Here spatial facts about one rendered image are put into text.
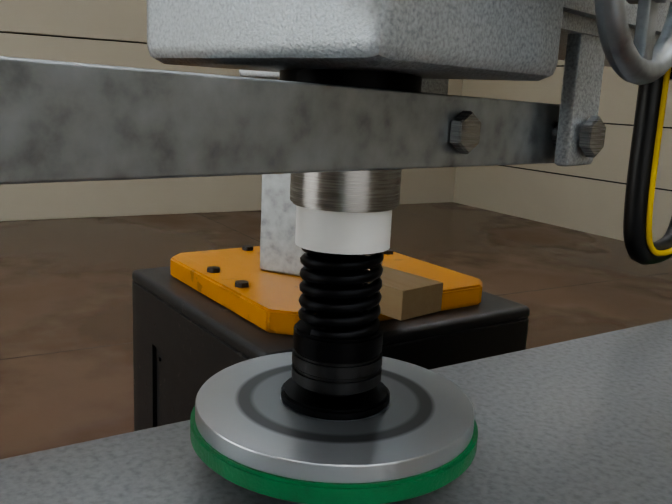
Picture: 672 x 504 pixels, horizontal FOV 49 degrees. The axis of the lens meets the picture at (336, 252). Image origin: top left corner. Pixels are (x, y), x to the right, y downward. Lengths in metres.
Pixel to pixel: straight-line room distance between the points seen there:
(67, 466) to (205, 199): 6.38
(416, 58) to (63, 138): 0.19
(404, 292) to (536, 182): 6.39
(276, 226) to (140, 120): 1.08
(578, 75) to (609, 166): 6.31
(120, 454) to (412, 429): 0.23
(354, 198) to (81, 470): 0.29
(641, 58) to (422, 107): 0.14
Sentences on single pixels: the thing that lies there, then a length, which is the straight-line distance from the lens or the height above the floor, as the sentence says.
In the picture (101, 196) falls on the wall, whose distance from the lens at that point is 6.66.
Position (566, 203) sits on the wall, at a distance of 7.25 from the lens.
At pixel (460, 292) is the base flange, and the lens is 1.41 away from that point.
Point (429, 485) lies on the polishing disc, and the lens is 0.51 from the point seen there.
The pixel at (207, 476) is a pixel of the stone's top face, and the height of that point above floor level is 0.84.
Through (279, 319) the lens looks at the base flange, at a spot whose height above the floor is 0.77.
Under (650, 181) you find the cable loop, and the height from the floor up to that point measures 1.04.
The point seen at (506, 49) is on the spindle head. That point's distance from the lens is 0.48.
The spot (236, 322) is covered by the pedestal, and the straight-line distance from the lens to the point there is 1.26.
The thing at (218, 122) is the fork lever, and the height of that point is 1.11.
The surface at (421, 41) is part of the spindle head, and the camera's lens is 0.41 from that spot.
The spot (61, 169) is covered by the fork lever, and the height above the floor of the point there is 1.09.
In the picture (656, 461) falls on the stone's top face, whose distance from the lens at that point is 0.68.
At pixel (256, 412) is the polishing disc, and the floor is 0.90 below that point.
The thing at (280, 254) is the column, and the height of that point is 0.82.
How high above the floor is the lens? 1.13
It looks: 12 degrees down
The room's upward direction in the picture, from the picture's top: 3 degrees clockwise
